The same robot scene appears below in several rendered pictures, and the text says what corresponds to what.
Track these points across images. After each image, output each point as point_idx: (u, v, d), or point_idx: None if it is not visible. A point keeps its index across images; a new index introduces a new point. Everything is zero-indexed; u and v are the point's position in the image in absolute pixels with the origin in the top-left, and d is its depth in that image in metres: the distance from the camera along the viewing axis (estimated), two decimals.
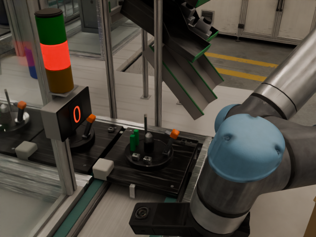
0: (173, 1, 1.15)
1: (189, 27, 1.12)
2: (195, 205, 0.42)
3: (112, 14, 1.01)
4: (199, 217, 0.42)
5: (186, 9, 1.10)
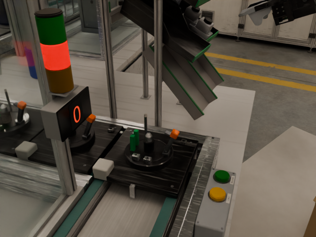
0: (178, 4, 1.15)
1: (190, 27, 1.12)
2: None
3: (112, 14, 1.01)
4: None
5: (192, 12, 1.10)
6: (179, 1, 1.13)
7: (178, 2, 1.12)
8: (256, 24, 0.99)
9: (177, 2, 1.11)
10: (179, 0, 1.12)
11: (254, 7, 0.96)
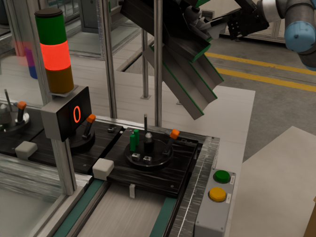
0: (178, 4, 1.15)
1: (190, 27, 1.12)
2: None
3: (112, 14, 1.01)
4: (266, 3, 0.94)
5: (192, 12, 1.10)
6: (179, 1, 1.13)
7: (178, 2, 1.12)
8: (214, 37, 1.06)
9: (177, 2, 1.11)
10: (179, 0, 1.12)
11: (210, 22, 1.04)
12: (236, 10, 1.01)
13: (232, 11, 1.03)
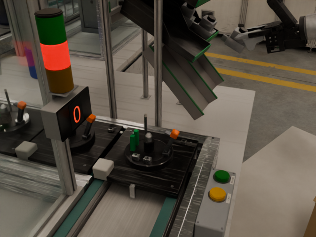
0: (193, 14, 1.14)
1: (224, 38, 1.10)
2: (313, 17, 0.93)
3: (112, 14, 1.01)
4: (310, 21, 0.93)
5: (208, 22, 1.10)
6: (194, 11, 1.12)
7: (193, 11, 1.12)
8: (249, 49, 1.05)
9: (193, 12, 1.11)
10: (194, 10, 1.12)
11: (248, 34, 1.02)
12: (276, 24, 0.99)
13: (271, 24, 1.01)
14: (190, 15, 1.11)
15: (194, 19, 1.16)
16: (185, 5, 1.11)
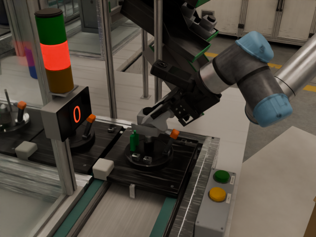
0: (193, 14, 1.14)
1: (134, 126, 0.90)
2: (207, 68, 0.72)
3: (112, 14, 1.01)
4: (205, 75, 0.72)
5: (208, 22, 1.10)
6: (194, 11, 1.12)
7: (193, 11, 1.12)
8: (162, 130, 0.83)
9: (193, 12, 1.11)
10: (194, 10, 1.12)
11: (150, 115, 0.82)
12: (175, 91, 0.79)
13: (170, 94, 0.81)
14: (190, 15, 1.11)
15: (194, 19, 1.16)
16: (185, 5, 1.11)
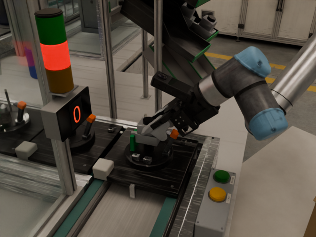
0: (193, 14, 1.14)
1: None
2: (206, 81, 0.74)
3: (112, 14, 1.01)
4: (204, 88, 0.74)
5: (208, 22, 1.10)
6: (194, 11, 1.12)
7: (193, 11, 1.12)
8: (162, 139, 0.85)
9: (193, 12, 1.11)
10: (194, 10, 1.12)
11: (150, 125, 0.83)
12: (175, 102, 0.81)
13: (170, 105, 0.83)
14: (190, 15, 1.11)
15: (194, 19, 1.16)
16: (185, 5, 1.11)
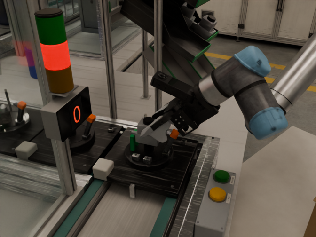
0: (193, 14, 1.14)
1: (134, 135, 0.92)
2: (205, 81, 0.74)
3: (112, 14, 1.01)
4: (204, 87, 0.74)
5: (208, 22, 1.10)
6: (194, 11, 1.12)
7: (193, 11, 1.12)
8: (162, 141, 0.84)
9: (193, 12, 1.11)
10: (194, 10, 1.12)
11: (150, 126, 0.82)
12: (175, 102, 0.81)
13: (170, 105, 0.83)
14: (190, 15, 1.11)
15: (194, 19, 1.16)
16: (185, 5, 1.11)
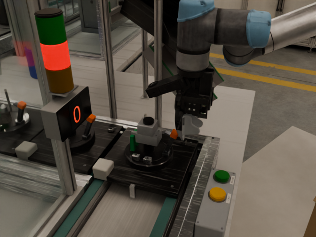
0: None
1: (134, 135, 0.92)
2: (177, 57, 0.73)
3: (112, 14, 1.01)
4: (179, 62, 0.73)
5: None
6: None
7: None
8: (196, 132, 0.82)
9: None
10: None
11: (177, 129, 0.83)
12: None
13: None
14: None
15: None
16: None
